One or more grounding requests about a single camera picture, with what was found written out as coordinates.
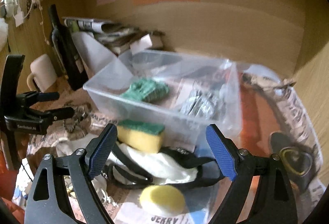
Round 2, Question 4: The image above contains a rolled newspapers stack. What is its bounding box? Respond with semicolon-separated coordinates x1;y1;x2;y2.
63;17;140;55

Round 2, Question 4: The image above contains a green knitted cloth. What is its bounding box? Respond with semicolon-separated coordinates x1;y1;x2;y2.
120;78;169;103

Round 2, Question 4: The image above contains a white ceramic mug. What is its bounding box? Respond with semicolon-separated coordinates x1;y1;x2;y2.
26;54;57;93

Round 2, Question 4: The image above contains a yellow green scrub sponge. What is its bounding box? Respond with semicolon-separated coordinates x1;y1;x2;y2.
117;119;165;153

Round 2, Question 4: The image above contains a dark wine bottle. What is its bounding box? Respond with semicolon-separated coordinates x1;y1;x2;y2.
48;4;88;91

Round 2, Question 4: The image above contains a clear plastic box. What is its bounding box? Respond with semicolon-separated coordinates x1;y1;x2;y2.
83;50;242;148

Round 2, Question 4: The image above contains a silver grey knitted cloth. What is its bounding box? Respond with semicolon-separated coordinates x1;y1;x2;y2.
179;89;225;120

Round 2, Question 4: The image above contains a round yellow sponge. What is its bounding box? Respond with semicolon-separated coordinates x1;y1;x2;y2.
139;185;186;216

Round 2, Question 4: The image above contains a small white card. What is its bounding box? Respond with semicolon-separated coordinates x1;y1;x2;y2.
130;35;153;55

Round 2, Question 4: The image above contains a white cloth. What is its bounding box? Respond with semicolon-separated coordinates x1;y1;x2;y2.
106;143;198;186

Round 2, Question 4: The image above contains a clear plastic box lid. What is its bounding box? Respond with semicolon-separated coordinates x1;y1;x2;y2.
71;32;117;75

